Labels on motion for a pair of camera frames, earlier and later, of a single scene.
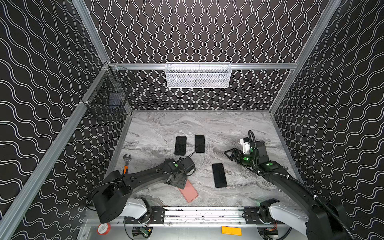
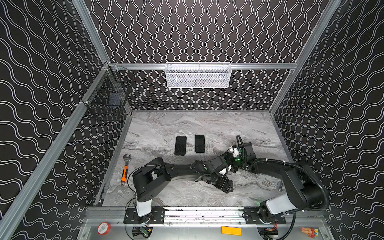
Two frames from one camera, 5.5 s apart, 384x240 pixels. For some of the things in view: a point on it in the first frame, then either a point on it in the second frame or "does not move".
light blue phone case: x=199 y=143 does not move
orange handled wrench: x=126 y=160 does not move
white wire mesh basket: x=198 y=75 does not move
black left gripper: x=180 y=181 -> x=221 y=181
